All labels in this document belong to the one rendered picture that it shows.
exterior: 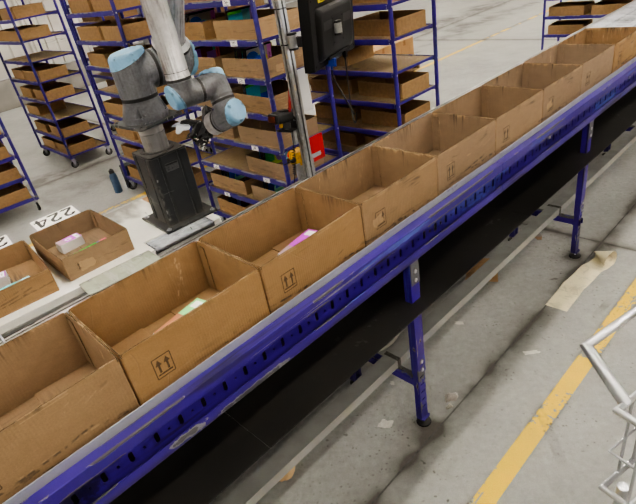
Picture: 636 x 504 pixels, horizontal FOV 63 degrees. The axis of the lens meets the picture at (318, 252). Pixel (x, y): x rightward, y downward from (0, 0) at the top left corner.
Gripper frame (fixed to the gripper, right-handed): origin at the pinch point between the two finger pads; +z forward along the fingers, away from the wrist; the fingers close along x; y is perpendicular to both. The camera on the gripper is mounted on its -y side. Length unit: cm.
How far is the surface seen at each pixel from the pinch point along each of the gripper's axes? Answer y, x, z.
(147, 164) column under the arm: 15.2, -6.9, 12.1
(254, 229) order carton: 52, 8, -56
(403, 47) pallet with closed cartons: -410, 310, 179
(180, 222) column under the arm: 28.9, 18.2, 18.5
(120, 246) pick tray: 49, -2, 21
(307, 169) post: -15, 59, -10
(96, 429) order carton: 118, -25, -69
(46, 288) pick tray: 75, -21, 26
